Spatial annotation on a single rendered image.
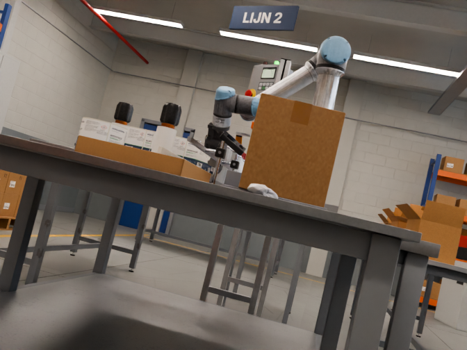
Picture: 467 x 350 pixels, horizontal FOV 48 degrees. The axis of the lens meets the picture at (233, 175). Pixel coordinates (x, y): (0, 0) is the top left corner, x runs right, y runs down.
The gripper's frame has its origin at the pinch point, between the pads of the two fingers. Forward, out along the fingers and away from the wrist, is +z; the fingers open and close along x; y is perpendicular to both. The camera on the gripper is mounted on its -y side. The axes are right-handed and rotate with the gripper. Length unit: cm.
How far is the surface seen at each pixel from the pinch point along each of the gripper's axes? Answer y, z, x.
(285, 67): -15, -39, -39
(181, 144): 25.9, 3.5, -25.9
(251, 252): 61, 454, -636
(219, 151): -9, -28, 44
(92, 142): 10, -44, 92
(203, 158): 15.4, 9.7, -29.7
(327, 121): -40, -48, 54
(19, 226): 80, 36, 23
